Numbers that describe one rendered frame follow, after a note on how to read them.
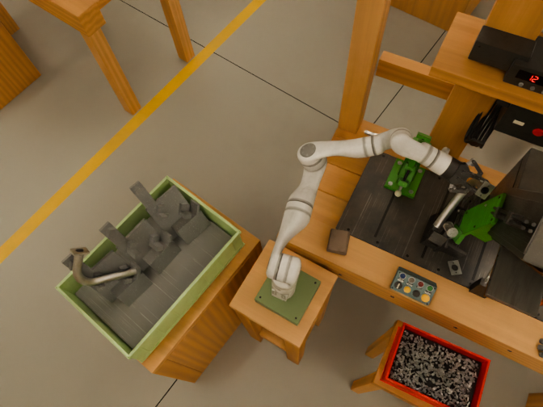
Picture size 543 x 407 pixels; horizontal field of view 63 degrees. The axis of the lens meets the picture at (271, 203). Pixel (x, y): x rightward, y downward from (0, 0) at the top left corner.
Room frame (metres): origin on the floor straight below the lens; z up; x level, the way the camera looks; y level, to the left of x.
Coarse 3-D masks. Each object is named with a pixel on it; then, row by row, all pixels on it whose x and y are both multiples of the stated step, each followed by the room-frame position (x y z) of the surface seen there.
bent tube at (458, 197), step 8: (472, 184) 0.64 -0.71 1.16; (480, 184) 0.61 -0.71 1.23; (488, 184) 0.59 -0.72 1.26; (480, 192) 0.58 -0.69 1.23; (488, 192) 0.57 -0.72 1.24; (456, 200) 0.62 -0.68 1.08; (448, 208) 0.60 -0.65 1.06; (440, 216) 0.58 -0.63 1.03; (448, 216) 0.58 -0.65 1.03; (440, 224) 0.56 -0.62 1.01
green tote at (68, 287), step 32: (160, 192) 0.89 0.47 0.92; (128, 224) 0.75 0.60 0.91; (224, 224) 0.70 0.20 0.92; (96, 256) 0.63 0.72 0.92; (224, 256) 0.57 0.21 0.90; (64, 288) 0.51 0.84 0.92; (192, 288) 0.45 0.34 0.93; (96, 320) 0.38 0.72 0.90; (160, 320) 0.34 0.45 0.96; (128, 352) 0.24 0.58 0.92
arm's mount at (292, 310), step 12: (300, 276) 0.46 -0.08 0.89; (312, 276) 0.45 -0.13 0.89; (264, 288) 0.42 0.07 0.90; (300, 288) 0.41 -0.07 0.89; (312, 288) 0.40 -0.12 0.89; (264, 300) 0.38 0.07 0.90; (276, 300) 0.37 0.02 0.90; (288, 300) 0.37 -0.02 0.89; (300, 300) 0.36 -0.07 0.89; (276, 312) 0.33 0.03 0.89; (288, 312) 0.33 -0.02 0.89; (300, 312) 0.32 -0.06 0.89
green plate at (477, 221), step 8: (488, 200) 0.56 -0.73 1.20; (496, 200) 0.53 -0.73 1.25; (504, 200) 0.52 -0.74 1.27; (472, 208) 0.57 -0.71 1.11; (480, 208) 0.54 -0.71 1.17; (488, 208) 0.52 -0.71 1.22; (464, 216) 0.55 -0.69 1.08; (472, 216) 0.53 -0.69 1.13; (480, 216) 0.51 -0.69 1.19; (488, 216) 0.49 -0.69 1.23; (464, 224) 0.52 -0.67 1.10; (472, 224) 0.49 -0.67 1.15; (480, 224) 0.47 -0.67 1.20; (488, 224) 0.46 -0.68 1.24; (464, 232) 0.48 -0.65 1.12; (472, 232) 0.47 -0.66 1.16; (480, 232) 0.47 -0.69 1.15; (488, 240) 0.44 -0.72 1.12
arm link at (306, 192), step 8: (304, 168) 0.78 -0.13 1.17; (312, 168) 0.76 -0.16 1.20; (320, 168) 0.76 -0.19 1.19; (304, 176) 0.75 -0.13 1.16; (312, 176) 0.74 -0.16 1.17; (320, 176) 0.74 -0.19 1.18; (304, 184) 0.71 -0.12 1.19; (312, 184) 0.70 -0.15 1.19; (296, 192) 0.67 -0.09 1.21; (304, 192) 0.66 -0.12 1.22; (312, 192) 0.66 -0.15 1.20; (288, 200) 0.64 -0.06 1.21; (296, 200) 0.63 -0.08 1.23; (304, 200) 0.63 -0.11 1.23; (312, 200) 0.63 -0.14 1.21; (312, 208) 0.61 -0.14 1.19
